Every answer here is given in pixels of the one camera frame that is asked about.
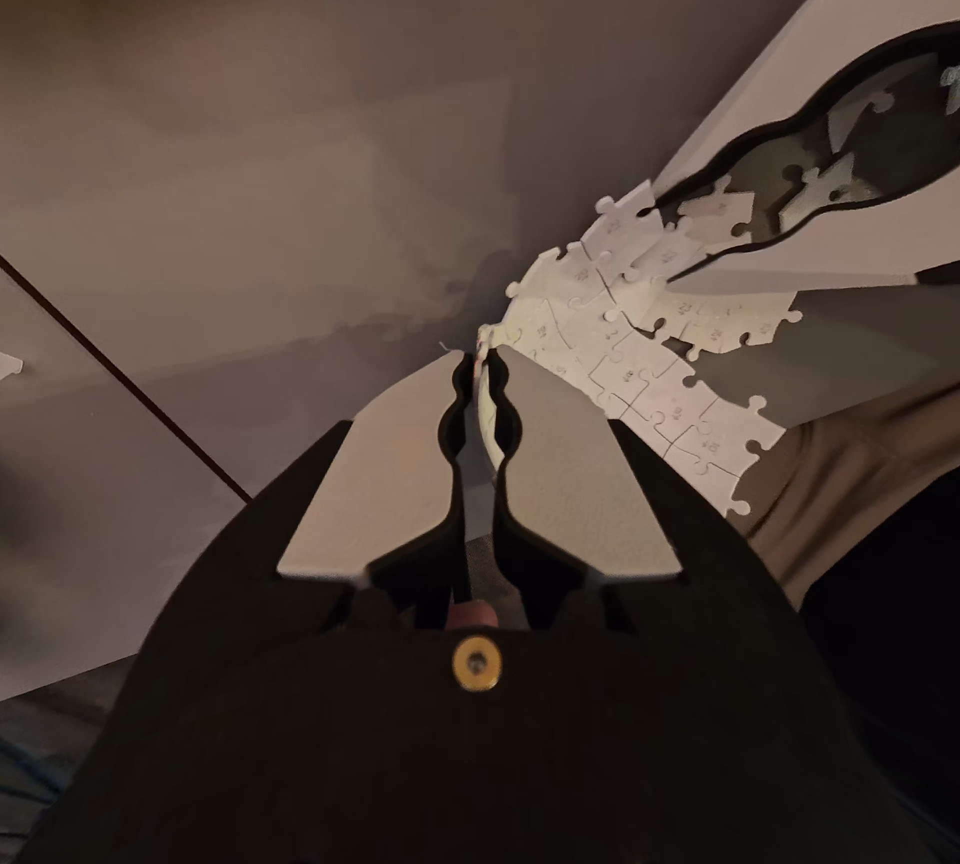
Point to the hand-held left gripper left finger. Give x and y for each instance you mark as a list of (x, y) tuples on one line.
[(375, 496)]

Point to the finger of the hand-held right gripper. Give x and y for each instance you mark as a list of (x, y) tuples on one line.
[(787, 69), (862, 241)]

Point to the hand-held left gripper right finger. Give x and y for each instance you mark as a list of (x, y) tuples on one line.
[(585, 496)]

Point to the assembled white puzzle ball section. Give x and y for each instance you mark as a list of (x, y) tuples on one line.
[(660, 399)]

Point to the curved white puzzle strip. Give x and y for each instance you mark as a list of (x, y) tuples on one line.
[(626, 223)]

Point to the person's left hand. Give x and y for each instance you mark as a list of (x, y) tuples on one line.
[(472, 616)]

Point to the person's black top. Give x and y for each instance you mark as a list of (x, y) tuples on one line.
[(900, 691)]

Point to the pile of clear plastic clips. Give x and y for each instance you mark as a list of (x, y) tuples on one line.
[(9, 366)]

